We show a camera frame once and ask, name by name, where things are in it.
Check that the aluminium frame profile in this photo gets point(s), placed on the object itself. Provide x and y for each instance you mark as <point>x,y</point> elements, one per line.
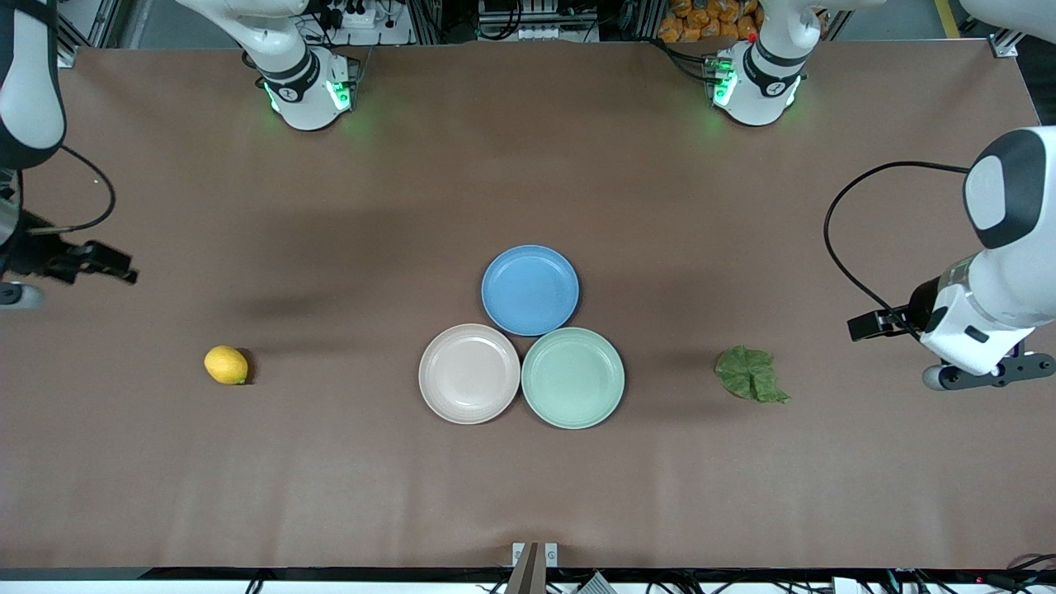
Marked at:
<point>92,21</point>

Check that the bag of oranges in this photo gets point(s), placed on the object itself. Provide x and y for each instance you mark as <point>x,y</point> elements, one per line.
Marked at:
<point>693,21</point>

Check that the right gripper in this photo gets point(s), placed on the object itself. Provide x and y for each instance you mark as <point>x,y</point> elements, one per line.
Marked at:
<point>33,255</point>

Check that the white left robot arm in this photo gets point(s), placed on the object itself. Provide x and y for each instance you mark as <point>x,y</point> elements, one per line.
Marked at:
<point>1015,272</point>

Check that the white power strip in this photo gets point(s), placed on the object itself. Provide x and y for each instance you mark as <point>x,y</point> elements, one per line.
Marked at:
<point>363,16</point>

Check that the yellow lemon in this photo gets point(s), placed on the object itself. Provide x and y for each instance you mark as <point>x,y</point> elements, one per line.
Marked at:
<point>225,365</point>

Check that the beige plate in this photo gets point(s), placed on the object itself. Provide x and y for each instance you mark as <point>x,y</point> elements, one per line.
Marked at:
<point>470,375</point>

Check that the blue plate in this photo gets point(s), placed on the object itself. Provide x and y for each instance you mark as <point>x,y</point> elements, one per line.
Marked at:
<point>530,290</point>

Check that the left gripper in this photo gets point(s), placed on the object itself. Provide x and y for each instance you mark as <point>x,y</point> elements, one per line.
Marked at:
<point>920,307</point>

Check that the green lettuce leaf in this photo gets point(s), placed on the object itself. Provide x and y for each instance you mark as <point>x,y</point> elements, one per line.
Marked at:
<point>747,373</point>

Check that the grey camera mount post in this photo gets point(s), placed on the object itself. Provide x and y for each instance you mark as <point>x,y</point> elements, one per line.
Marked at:
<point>524,577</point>

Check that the grey ribbed power adapter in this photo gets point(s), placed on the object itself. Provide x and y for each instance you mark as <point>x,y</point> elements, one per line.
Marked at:
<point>596,584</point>

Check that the metal table corner bracket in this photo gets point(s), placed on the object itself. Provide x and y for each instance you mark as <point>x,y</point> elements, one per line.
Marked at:
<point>1005,51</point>

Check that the brown table cover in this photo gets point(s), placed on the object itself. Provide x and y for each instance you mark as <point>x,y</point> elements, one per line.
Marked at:
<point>330,495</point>

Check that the light green plate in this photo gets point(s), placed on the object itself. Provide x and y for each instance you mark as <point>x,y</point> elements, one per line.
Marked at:
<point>573,378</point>

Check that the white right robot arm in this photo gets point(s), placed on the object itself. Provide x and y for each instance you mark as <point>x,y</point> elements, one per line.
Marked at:
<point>33,99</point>

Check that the white electronics box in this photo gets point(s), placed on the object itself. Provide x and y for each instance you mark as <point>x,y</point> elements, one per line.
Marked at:
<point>536,33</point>

